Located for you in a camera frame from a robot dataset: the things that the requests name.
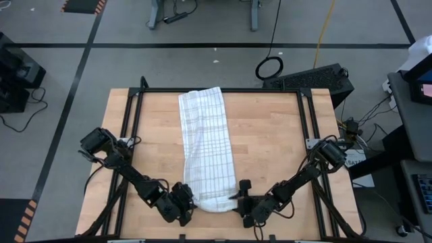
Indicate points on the black equipment cart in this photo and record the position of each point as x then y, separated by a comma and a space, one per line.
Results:
17, 71

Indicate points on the black caster wheel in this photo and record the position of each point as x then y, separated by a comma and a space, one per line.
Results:
401, 231

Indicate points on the white checked towel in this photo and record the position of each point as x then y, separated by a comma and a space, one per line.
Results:
206, 148

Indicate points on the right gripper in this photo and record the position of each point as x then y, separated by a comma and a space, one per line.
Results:
256, 207

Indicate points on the grey desk leg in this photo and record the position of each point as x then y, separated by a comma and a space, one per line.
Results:
154, 15
254, 17

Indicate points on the grey keyboard table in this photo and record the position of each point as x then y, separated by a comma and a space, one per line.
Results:
410, 189

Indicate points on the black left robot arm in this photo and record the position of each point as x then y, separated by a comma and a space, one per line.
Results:
128, 172

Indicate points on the grey side table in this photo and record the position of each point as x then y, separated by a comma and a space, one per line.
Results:
415, 128

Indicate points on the black power adapter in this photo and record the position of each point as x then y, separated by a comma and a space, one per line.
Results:
352, 126

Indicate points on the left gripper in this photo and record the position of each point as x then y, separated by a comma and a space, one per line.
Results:
177, 202

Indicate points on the black computer tower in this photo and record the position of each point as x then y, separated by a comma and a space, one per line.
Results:
310, 79

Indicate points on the hazard-striped black mat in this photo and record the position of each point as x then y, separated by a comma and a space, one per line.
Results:
10, 219
81, 6

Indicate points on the black aluminium table frame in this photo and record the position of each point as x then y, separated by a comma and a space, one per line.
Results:
270, 90

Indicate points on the black monitor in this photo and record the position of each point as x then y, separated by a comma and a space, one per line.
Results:
422, 81

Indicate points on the white bulky object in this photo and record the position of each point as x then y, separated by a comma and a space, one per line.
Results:
420, 50

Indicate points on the black power strip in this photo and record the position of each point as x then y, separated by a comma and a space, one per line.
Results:
175, 17

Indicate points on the white paper label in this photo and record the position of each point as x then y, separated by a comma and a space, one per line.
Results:
356, 161

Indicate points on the white power strip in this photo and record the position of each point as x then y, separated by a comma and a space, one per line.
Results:
388, 87

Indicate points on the grey metal base plate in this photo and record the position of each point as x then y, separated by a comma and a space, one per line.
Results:
310, 143
125, 140

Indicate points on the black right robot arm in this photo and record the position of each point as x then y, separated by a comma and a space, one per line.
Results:
303, 173

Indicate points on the black keyboard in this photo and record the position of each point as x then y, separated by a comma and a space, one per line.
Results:
426, 192

